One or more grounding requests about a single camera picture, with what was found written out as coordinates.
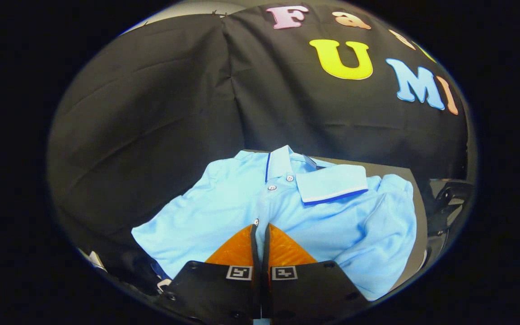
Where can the grey side table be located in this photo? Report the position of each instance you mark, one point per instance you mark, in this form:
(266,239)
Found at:
(395,174)

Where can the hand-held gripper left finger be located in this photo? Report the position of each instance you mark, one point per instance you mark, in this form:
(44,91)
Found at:
(215,293)

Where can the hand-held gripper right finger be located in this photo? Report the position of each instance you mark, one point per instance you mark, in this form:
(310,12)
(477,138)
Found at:
(305,293)

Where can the grey top-load washing machine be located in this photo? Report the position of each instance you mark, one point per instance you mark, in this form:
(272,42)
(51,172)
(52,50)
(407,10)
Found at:
(449,196)

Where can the black backdrop cloth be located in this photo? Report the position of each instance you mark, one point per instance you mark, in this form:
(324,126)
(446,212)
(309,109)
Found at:
(174,113)

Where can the light blue polo shirt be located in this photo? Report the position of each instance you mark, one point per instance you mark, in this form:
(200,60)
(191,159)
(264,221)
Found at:
(224,203)

